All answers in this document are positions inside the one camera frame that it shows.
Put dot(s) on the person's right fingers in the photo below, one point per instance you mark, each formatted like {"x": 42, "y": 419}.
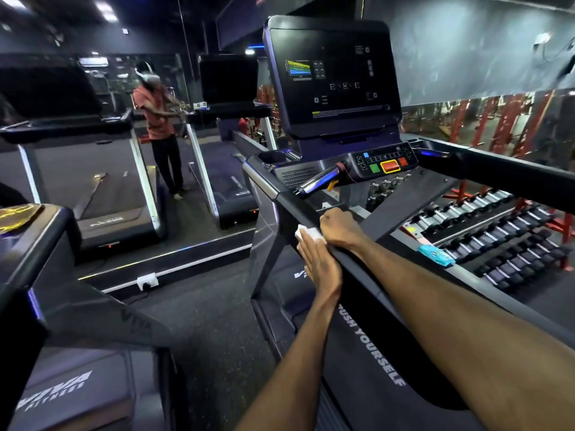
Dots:
{"x": 329, "y": 224}

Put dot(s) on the person's right forearm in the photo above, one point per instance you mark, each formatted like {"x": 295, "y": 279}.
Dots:
{"x": 471, "y": 327}

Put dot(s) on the person's left forearm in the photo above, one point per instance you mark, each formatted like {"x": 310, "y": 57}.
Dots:
{"x": 296, "y": 363}

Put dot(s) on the black treadmill console screen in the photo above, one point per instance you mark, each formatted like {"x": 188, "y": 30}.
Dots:
{"x": 341, "y": 80}

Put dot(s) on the black treadmill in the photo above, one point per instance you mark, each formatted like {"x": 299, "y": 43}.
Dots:
{"x": 382, "y": 318}
{"x": 54, "y": 309}

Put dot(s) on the wall mirror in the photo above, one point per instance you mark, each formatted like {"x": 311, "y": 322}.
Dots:
{"x": 90, "y": 175}

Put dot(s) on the person's left hand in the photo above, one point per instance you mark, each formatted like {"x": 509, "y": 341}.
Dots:
{"x": 323, "y": 269}

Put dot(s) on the row of black dumbbells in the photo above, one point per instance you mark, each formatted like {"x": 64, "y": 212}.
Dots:
{"x": 494, "y": 246}

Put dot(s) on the white wipe cloth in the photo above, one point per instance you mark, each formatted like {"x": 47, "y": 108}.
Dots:
{"x": 309, "y": 233}

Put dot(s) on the white wall socket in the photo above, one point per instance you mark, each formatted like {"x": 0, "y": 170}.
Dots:
{"x": 148, "y": 281}

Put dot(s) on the person's right hand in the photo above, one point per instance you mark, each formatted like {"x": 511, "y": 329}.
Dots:
{"x": 343, "y": 228}

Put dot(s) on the ceiling light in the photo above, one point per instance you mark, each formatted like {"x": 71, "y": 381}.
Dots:
{"x": 107, "y": 11}
{"x": 12, "y": 1}

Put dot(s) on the person's left fingers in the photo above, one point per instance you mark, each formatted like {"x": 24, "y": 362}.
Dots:
{"x": 310, "y": 249}

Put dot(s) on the treadmill button control panel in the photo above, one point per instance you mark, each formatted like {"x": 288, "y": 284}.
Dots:
{"x": 386, "y": 163}

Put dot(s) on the red metal rack frame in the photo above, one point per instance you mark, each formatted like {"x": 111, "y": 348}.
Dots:
{"x": 507, "y": 121}

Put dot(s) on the blue wipes packet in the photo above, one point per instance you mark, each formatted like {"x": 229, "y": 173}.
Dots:
{"x": 436, "y": 255}

